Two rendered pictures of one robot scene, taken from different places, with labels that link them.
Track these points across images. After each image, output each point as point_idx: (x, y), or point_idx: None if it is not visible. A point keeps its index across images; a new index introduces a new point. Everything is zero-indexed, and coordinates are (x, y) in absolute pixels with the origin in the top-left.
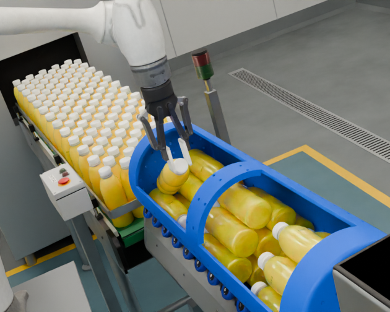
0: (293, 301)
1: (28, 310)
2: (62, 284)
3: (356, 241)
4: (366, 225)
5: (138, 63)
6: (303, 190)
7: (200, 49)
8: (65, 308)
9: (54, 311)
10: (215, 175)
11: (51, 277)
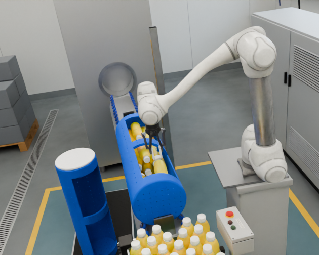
0: None
1: (240, 168)
2: (226, 175)
3: (129, 115)
4: (122, 123)
5: None
6: (126, 134)
7: None
8: (223, 165)
9: (227, 165)
10: (147, 141)
11: (233, 181)
